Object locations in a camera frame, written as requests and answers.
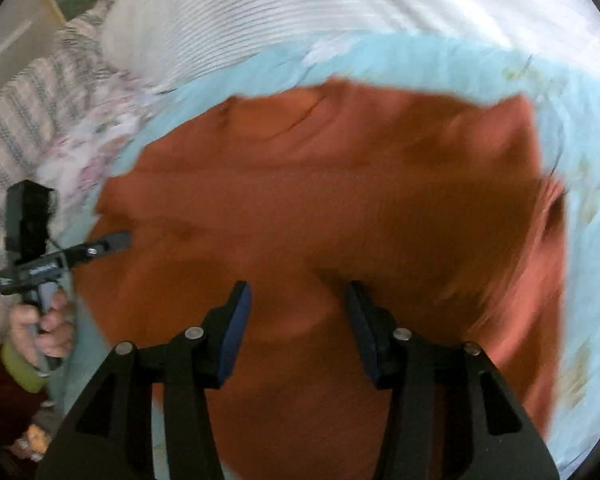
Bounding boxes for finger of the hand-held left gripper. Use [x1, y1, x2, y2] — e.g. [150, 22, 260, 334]
[66, 231, 132, 268]

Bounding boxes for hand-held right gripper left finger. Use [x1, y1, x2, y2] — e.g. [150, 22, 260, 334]
[36, 280, 252, 480]

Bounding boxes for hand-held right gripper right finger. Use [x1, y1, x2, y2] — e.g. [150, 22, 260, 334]
[344, 281, 561, 480]

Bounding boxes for rust orange shirt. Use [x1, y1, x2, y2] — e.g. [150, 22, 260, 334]
[76, 76, 567, 480]

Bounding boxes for person's left forearm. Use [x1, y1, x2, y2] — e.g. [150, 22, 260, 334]
[0, 343, 51, 441]

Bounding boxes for person's left hand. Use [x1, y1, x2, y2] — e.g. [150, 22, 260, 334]
[9, 290, 76, 368]

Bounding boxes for floral pink white cloth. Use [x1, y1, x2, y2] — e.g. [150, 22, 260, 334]
[36, 77, 168, 221]

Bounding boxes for light blue printed blanket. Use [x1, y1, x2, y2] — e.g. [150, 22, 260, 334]
[47, 30, 600, 480]

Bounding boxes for white striped pillow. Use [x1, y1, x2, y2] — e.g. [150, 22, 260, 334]
[102, 0, 600, 91]

